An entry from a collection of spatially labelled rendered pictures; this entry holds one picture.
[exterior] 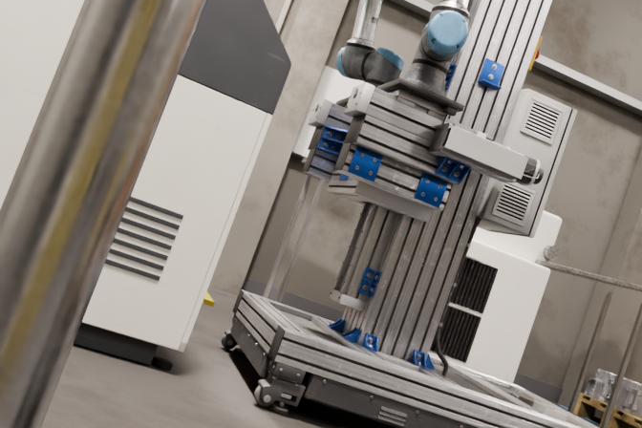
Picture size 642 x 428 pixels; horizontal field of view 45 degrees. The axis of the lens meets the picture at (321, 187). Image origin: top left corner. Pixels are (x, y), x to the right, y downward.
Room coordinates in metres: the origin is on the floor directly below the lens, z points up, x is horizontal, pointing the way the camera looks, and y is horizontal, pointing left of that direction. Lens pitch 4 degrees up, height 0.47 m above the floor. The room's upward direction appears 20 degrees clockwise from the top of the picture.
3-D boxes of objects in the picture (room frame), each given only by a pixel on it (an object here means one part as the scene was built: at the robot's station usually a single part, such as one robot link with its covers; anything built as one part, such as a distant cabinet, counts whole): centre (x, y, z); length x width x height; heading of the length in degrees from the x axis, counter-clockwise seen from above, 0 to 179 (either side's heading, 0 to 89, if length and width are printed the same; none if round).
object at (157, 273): (2.45, 0.59, 0.39); 0.70 x 0.58 x 0.79; 21
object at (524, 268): (4.91, -1.05, 0.59); 2.40 x 0.60 x 1.19; 103
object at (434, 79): (2.42, -0.19, 1.09); 0.15 x 0.15 x 0.10
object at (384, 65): (2.91, -0.07, 1.20); 0.13 x 0.12 x 0.14; 53
